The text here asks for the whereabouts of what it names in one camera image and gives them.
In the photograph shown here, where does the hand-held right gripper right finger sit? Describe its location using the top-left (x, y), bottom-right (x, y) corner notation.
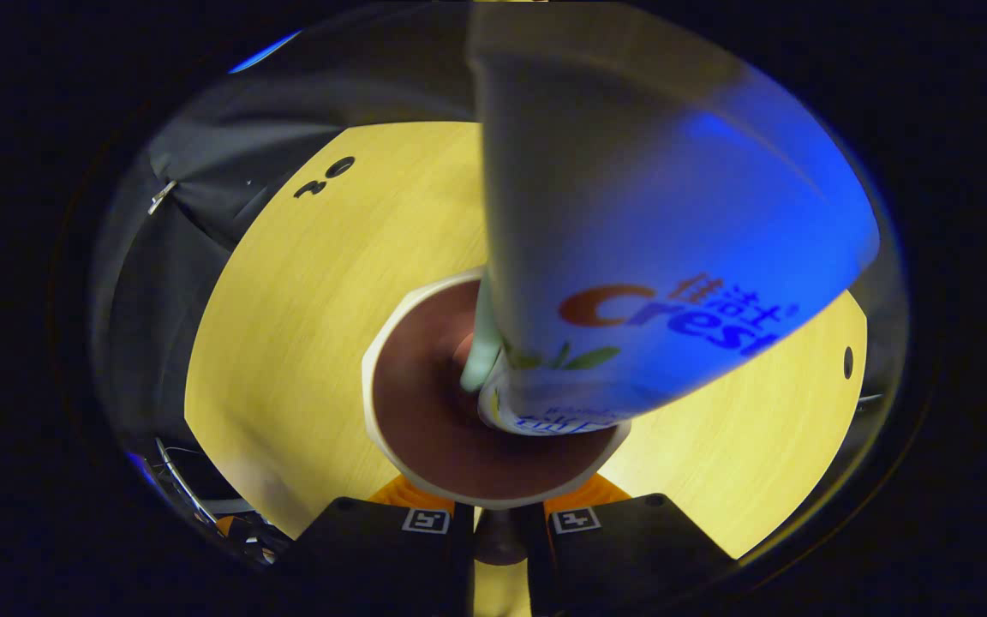
top-left (532, 473), bottom-right (739, 617)

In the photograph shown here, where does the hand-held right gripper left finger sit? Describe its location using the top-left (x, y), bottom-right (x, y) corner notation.
top-left (292, 474), bottom-right (476, 617)

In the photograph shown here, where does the beige cup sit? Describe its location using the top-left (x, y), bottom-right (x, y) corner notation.
top-left (362, 266), bottom-right (631, 568)

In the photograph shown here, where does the pale green toothbrush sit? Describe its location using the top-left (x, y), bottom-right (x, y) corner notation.
top-left (459, 274), bottom-right (505, 395)

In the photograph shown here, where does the white toothpaste tube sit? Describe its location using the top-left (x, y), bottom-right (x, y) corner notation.
top-left (464, 0), bottom-right (880, 438)

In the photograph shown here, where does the metal binder clip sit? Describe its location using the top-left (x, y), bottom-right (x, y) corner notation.
top-left (147, 178), bottom-right (179, 217)

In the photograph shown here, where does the grey cable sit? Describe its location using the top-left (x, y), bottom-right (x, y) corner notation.
top-left (155, 437), bottom-right (220, 525)

